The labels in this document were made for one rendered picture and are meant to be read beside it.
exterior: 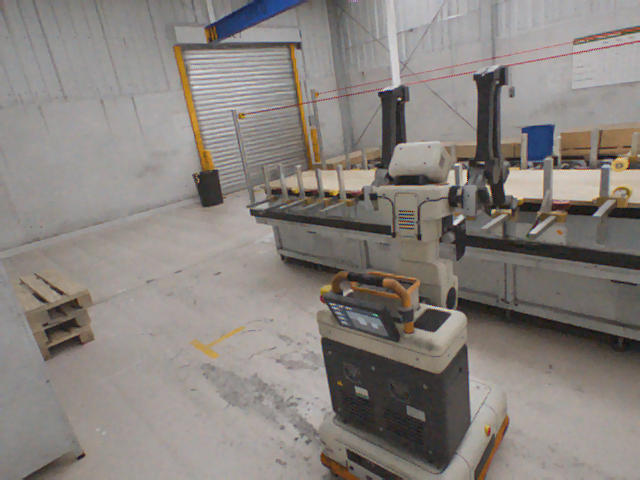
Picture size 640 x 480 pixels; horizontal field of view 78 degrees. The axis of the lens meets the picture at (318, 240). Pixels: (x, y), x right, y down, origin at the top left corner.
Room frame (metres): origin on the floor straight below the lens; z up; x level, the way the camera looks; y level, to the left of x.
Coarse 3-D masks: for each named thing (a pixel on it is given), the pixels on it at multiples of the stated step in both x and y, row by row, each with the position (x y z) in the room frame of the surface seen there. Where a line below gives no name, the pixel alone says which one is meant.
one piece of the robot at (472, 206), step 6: (462, 186) 1.44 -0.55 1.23; (468, 186) 1.42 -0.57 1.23; (474, 186) 1.41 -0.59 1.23; (468, 192) 1.42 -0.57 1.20; (474, 192) 1.40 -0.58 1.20; (468, 198) 1.42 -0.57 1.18; (474, 198) 1.40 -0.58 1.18; (468, 204) 1.41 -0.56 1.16; (474, 204) 1.40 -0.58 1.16; (480, 204) 1.44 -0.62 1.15; (462, 210) 1.43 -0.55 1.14; (468, 210) 1.41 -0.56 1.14; (474, 210) 1.40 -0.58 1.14; (480, 210) 1.44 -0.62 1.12
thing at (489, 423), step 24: (480, 384) 1.50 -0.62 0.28; (480, 408) 1.36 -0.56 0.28; (504, 408) 1.42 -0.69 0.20; (336, 432) 1.36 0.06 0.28; (360, 432) 1.33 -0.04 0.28; (480, 432) 1.25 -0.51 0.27; (504, 432) 1.40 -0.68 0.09; (336, 456) 1.34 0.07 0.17; (384, 456) 1.20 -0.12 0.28; (408, 456) 1.18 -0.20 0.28; (456, 456) 1.15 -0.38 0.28; (480, 456) 1.20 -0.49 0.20
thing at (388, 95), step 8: (384, 88) 1.92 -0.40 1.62; (392, 88) 1.87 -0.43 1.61; (400, 88) 1.89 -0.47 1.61; (384, 96) 1.87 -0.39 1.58; (392, 96) 1.85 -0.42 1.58; (400, 96) 1.89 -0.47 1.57; (384, 104) 1.86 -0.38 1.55; (392, 104) 1.85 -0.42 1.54; (384, 112) 1.86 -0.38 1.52; (392, 112) 1.85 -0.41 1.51; (384, 120) 1.85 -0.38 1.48; (392, 120) 1.85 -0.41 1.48; (384, 128) 1.85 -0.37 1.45; (392, 128) 1.84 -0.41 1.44; (384, 136) 1.84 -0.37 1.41; (392, 136) 1.84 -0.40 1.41; (384, 144) 1.84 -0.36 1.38; (392, 144) 1.83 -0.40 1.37; (384, 152) 1.83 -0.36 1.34; (392, 152) 1.83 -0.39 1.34; (384, 160) 1.83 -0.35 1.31
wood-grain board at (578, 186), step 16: (304, 176) 4.45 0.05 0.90; (336, 176) 4.10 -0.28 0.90; (352, 176) 3.95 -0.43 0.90; (368, 176) 3.80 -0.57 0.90; (464, 176) 3.11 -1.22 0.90; (512, 176) 2.84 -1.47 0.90; (528, 176) 2.76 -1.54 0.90; (560, 176) 2.62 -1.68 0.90; (576, 176) 2.55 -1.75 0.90; (592, 176) 2.48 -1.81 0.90; (624, 176) 2.36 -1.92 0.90; (512, 192) 2.41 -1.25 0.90; (528, 192) 2.35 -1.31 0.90; (560, 192) 2.24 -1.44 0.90; (576, 192) 2.19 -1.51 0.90; (592, 192) 2.14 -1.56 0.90
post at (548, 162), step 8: (544, 160) 2.02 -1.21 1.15; (552, 160) 2.02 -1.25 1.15; (544, 168) 2.02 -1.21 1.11; (552, 168) 2.01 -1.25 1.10; (544, 176) 2.02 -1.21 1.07; (552, 176) 2.02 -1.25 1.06; (544, 184) 2.02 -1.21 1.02; (552, 184) 2.02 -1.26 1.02; (544, 192) 2.02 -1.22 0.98; (552, 192) 2.02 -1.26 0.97; (544, 208) 2.02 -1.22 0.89
